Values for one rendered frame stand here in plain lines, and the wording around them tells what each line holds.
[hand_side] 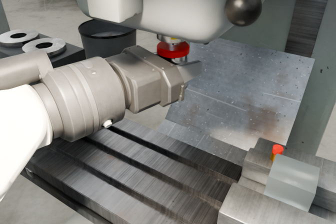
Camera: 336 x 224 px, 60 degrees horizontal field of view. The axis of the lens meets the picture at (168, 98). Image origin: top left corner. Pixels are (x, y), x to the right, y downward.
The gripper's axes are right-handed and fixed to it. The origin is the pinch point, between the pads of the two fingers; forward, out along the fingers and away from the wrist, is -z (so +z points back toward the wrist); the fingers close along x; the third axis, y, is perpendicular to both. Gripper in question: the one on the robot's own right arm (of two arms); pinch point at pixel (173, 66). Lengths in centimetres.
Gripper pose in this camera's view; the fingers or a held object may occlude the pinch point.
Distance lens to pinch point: 43.5
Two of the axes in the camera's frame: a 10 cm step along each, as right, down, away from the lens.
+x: -6.3, -4.3, 6.5
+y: -0.1, 8.4, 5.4
